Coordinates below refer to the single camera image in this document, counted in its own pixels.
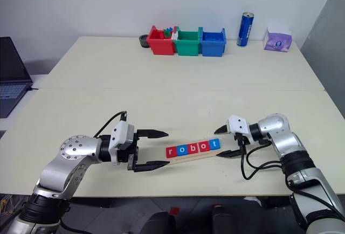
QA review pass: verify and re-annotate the green plastic bin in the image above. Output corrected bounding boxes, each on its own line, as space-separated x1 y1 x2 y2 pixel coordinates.
172 26 203 57

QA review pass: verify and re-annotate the blue plastic bin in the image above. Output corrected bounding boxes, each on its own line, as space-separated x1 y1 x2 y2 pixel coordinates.
199 27 226 58

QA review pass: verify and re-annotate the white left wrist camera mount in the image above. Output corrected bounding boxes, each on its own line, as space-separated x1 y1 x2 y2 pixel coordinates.
109 122 135 164

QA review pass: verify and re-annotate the red plastic bin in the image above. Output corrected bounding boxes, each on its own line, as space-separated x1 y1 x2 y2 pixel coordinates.
147 25 177 56

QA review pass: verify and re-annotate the blue drink can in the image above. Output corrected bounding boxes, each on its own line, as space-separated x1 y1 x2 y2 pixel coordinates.
237 12 255 47

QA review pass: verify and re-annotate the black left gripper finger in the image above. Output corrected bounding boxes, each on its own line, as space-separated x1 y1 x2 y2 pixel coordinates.
136 129 170 140
133 160 169 173

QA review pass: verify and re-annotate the dark laptop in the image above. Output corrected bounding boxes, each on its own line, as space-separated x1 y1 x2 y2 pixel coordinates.
0 36 33 119

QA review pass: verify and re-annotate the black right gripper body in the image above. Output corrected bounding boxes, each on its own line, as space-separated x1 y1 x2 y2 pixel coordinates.
233 133 251 152

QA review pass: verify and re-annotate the black left arm base cable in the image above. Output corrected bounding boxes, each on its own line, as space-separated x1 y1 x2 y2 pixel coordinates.
59 216 81 234

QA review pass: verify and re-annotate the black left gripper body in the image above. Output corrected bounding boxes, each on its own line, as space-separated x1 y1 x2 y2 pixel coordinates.
117 131 141 172

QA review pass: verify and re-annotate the long wooden tray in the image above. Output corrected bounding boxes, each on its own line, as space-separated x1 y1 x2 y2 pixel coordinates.
166 138 225 164

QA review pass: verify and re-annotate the grey rounded foot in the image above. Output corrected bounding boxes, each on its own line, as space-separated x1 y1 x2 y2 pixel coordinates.
243 196 263 207

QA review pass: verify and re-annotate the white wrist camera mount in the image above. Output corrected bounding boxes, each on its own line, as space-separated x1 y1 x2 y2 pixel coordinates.
109 122 135 164
226 114 252 137

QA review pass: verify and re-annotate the tangled wire bundle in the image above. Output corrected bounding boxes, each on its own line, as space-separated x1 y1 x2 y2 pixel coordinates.
0 194 17 218

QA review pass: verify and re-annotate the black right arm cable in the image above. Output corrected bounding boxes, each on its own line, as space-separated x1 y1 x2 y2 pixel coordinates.
239 136 284 181

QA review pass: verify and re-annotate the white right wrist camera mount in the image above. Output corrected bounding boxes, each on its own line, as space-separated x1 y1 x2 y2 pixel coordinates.
226 114 252 137

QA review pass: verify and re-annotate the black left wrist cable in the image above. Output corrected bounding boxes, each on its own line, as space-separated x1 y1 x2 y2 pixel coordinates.
93 111 128 139

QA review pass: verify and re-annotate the purple tissue box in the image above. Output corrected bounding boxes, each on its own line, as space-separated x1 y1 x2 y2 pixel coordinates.
263 26 293 52

